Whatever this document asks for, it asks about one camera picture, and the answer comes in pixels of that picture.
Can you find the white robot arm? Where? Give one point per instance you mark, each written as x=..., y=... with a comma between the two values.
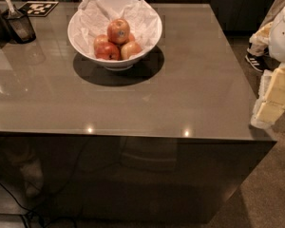
x=274, y=37

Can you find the black white marker tag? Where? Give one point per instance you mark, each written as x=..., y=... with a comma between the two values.
x=38, y=8

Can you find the white crumpled paper liner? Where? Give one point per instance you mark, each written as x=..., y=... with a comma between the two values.
x=142, y=19

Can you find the black scoop container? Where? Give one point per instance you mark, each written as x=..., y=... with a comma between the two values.
x=20, y=27

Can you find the hidden back red apple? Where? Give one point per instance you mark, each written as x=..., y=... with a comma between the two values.
x=131, y=37

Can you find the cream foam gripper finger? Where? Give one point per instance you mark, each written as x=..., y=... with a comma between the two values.
x=270, y=104

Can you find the black striped sneaker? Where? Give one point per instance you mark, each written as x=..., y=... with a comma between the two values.
x=256, y=62

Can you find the person leg beige trousers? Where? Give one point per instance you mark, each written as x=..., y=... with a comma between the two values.
x=258, y=50

